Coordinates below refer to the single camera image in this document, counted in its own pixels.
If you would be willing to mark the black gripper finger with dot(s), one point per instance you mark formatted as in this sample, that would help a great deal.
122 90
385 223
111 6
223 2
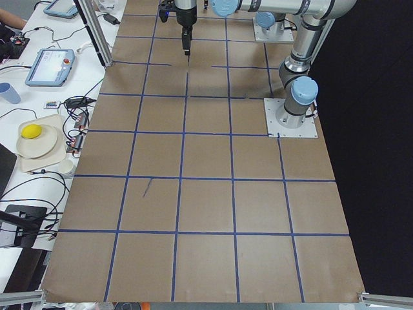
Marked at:
184 40
188 40

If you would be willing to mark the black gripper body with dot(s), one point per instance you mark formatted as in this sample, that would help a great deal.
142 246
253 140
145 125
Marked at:
186 19

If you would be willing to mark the black power adapter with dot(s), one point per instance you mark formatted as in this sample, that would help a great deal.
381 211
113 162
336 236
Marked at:
111 19

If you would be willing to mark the far teach pendant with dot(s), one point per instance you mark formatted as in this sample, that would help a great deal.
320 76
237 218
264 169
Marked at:
61 8

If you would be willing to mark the teach pendant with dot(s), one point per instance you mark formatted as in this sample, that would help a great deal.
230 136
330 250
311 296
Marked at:
51 67
61 8

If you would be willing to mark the near teach pendant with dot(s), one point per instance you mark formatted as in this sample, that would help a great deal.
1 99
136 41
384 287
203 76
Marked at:
51 67

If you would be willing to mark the beige tray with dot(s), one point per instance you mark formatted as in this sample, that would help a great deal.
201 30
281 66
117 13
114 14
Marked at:
56 155

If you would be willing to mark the white paper cup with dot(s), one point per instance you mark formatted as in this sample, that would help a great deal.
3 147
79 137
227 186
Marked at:
66 168

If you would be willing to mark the yellow lemon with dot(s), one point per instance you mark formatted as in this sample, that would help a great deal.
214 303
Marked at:
31 131

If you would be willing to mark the beige plate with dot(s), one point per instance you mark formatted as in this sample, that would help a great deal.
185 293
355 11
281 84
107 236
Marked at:
34 148

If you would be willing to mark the light blue plastic cup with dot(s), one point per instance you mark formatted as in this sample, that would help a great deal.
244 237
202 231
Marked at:
8 92

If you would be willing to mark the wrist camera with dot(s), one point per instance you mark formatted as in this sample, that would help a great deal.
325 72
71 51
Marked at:
164 9

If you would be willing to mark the aluminium frame post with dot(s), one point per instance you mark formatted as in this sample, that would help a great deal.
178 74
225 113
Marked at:
96 32

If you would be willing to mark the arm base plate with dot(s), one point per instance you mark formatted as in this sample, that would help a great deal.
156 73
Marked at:
281 124
285 38

